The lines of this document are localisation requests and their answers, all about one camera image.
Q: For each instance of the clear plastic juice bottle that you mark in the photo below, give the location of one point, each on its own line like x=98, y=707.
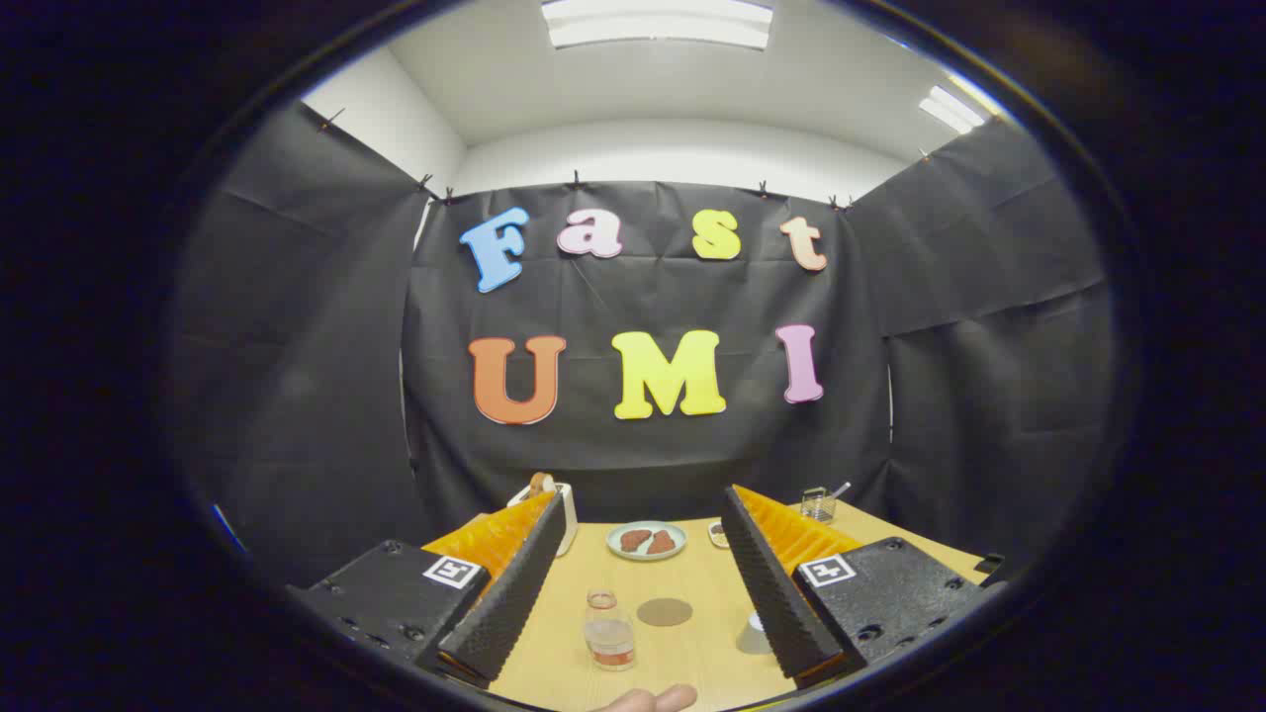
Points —
x=610, y=638

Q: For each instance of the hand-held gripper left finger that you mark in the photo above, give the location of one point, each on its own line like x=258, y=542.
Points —
x=504, y=603

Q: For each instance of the long ceiling light panel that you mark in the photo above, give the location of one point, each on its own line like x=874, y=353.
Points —
x=658, y=22

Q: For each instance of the white box container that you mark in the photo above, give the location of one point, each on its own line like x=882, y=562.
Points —
x=568, y=519

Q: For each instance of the small ceiling light panel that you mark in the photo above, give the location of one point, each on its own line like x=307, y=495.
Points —
x=951, y=107

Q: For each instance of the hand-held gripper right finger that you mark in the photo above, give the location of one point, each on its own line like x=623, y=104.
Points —
x=781, y=603

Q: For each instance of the black backdrop cloth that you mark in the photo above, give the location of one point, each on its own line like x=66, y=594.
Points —
x=643, y=455

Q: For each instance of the wooden table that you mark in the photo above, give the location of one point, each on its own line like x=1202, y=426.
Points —
x=682, y=663

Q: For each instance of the brown bread piece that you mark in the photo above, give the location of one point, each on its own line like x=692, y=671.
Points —
x=539, y=484

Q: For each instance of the white divided snack dish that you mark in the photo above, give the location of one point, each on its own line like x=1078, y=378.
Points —
x=718, y=535

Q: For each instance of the round brown coaster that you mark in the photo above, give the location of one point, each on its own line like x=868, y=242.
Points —
x=665, y=612

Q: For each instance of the brown meat piece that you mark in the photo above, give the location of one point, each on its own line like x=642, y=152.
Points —
x=635, y=540
x=662, y=542

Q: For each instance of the pale green round plate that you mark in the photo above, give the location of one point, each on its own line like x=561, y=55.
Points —
x=645, y=554

